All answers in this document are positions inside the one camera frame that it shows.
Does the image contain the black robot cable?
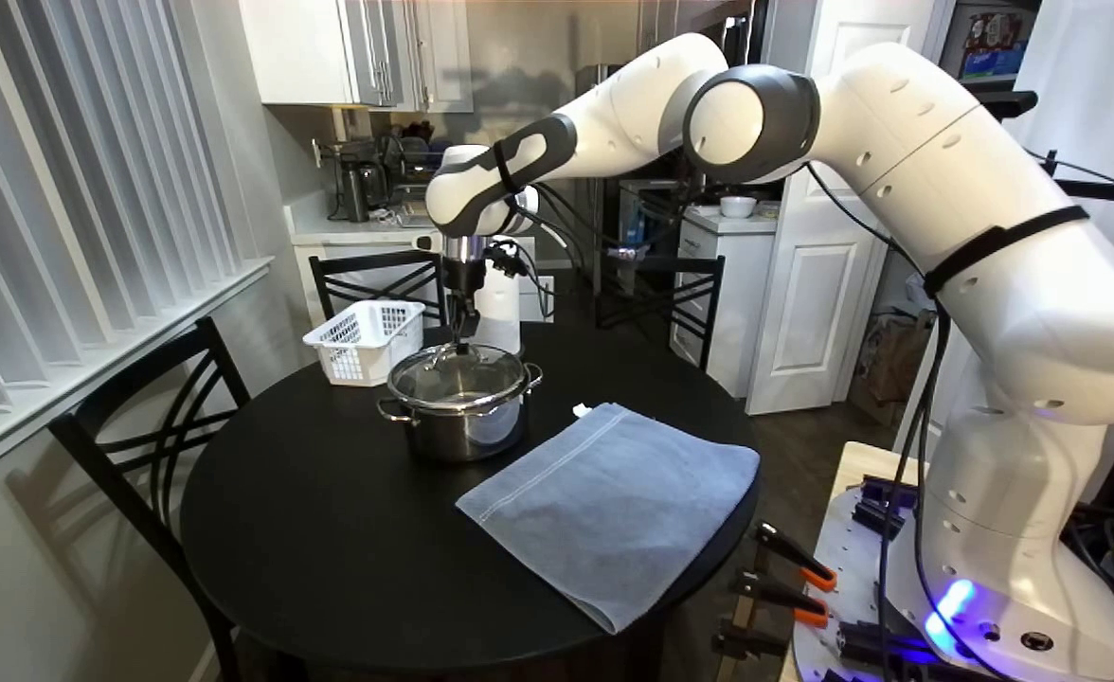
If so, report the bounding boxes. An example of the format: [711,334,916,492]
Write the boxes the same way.
[798,154,951,635]

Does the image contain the black coffee machine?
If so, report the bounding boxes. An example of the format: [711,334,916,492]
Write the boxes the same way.
[331,131,398,226]

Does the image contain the blue cloth towel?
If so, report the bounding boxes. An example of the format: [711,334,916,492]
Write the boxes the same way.
[450,398,767,635]

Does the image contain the black connector block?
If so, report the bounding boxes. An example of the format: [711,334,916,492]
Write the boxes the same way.
[850,475,920,533]

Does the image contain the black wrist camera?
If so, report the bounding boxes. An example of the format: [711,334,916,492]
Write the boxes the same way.
[484,237,537,285]

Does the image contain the round glass pot lid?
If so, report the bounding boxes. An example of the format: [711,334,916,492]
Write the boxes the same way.
[387,339,537,398]

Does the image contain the white side cabinet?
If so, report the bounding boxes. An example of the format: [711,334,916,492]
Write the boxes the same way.
[667,206,779,405]

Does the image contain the dark steel refrigerator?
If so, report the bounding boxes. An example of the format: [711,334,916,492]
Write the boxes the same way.
[573,174,681,293]

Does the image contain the white paper towel roll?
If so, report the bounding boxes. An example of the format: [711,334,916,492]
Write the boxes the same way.
[470,259,527,358]

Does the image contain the stainless steel pot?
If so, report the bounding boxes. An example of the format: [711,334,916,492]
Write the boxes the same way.
[373,339,546,467]

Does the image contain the black metal chair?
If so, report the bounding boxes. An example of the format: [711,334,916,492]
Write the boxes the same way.
[308,245,450,334]
[45,313,259,682]
[595,250,726,375]

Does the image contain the white vertical window blinds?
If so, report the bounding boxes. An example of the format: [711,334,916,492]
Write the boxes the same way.
[0,0,269,441]

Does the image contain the white upper kitchen cabinets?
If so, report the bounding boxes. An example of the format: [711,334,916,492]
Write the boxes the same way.
[236,0,472,112]

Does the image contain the small white bowl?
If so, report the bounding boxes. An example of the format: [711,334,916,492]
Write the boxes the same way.
[716,190,762,223]

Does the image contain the white plastic basket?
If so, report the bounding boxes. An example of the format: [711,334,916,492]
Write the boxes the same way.
[299,297,429,389]

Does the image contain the robot mounting platform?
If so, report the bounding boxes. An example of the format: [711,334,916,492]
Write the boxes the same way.
[787,437,968,682]

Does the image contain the white panel door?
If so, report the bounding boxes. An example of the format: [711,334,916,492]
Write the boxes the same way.
[743,0,951,420]

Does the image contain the black clamp orange tips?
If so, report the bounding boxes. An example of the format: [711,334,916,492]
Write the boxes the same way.
[731,569,832,634]
[754,519,840,595]
[710,616,797,664]

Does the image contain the white window sill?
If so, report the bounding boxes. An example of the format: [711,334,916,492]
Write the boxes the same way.
[0,259,278,492]

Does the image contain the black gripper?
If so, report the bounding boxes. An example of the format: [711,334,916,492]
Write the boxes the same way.
[440,231,496,353]

